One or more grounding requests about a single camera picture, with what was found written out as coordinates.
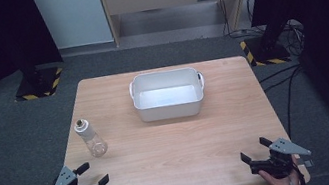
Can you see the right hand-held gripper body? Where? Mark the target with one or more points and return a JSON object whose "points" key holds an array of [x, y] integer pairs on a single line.
{"points": [[283, 150]]}

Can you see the clear plastic bottle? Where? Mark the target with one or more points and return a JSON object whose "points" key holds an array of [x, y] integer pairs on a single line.
{"points": [[93, 141]]}

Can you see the white plastic basin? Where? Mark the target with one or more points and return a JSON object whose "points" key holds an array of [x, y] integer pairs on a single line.
{"points": [[168, 109]]}

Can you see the small grey clamp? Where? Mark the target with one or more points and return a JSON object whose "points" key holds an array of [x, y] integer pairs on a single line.
{"points": [[307, 163]]}

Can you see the black striped-edge stand base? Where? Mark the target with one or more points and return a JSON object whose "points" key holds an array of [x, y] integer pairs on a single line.
{"points": [[268, 51], [38, 85]]}

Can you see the white panel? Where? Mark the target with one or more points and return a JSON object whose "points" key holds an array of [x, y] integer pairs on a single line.
{"points": [[72, 16]]}

